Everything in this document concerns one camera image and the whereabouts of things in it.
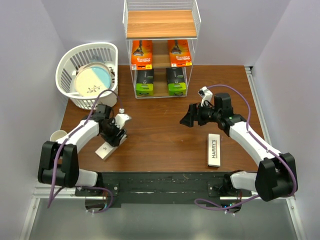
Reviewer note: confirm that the green black razor box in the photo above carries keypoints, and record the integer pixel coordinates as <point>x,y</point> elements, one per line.
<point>144,85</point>
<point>176,84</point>

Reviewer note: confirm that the cream paper cup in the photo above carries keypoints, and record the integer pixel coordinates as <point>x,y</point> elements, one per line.
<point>58,136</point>

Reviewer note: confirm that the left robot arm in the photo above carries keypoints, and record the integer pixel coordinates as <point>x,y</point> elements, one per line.
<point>59,163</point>

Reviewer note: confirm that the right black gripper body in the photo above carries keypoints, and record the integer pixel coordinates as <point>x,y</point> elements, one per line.
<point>206,115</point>

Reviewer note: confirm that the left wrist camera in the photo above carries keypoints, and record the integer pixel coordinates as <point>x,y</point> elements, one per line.
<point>121,118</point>

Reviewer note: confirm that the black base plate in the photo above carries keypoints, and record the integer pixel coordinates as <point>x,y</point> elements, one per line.
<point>168,187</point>

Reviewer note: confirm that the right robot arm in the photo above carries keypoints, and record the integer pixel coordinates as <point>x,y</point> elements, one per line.
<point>276,176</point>

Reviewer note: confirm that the white Harry's box right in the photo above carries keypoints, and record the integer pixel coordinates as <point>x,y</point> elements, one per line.
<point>213,150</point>

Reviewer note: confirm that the aluminium rail frame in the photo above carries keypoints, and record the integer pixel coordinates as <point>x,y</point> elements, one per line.
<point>160,136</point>

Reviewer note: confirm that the grey Harry's box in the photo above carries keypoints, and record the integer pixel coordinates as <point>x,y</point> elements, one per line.
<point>105,151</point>

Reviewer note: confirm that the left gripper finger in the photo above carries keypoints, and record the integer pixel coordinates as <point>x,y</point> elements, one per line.
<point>123,136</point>
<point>114,142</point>

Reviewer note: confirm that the white plastic laundry basket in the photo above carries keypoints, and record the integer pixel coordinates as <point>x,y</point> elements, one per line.
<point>76,60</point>

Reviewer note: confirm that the white wire wooden shelf unit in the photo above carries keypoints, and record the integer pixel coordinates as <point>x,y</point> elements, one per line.
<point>160,21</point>

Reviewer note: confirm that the orange Gillette razor pack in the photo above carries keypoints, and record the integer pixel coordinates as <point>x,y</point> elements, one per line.
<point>179,53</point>
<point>141,57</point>

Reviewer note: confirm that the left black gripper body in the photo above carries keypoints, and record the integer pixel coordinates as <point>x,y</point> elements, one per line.
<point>112,131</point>

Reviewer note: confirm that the cream and blue plate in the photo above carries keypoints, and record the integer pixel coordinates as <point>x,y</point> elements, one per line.
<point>92,79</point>

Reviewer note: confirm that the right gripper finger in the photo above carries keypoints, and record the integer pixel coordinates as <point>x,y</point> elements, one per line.
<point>193,109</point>
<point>187,120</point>

